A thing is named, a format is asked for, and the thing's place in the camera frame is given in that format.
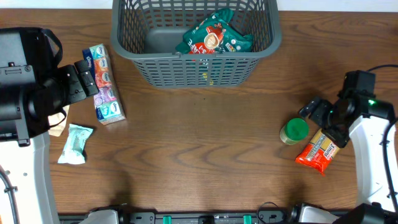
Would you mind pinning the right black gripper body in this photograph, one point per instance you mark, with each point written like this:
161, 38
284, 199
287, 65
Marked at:
325, 118

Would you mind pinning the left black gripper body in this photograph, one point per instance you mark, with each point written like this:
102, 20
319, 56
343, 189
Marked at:
74, 84

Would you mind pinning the green lidded jar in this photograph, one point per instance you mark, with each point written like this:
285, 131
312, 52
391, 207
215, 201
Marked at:
294, 131

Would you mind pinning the Kleenex tissue multipack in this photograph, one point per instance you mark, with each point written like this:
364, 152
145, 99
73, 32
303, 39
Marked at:
107, 103

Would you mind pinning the red spaghetti pasta pack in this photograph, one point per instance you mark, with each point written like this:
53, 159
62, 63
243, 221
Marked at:
318, 153

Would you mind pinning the grey plastic basket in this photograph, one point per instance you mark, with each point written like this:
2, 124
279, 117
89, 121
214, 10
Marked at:
147, 32

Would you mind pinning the green Nescafe coffee bag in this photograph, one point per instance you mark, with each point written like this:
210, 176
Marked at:
214, 35

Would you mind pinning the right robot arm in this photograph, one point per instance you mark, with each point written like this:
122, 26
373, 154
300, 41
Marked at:
370, 124

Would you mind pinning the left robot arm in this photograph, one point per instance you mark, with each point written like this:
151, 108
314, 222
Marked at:
34, 86

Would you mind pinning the beige paper pouch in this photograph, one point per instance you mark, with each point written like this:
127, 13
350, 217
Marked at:
58, 122

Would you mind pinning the small mint green packet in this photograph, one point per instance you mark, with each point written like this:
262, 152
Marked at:
74, 147

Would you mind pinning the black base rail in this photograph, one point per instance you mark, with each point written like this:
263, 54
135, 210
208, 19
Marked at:
269, 216

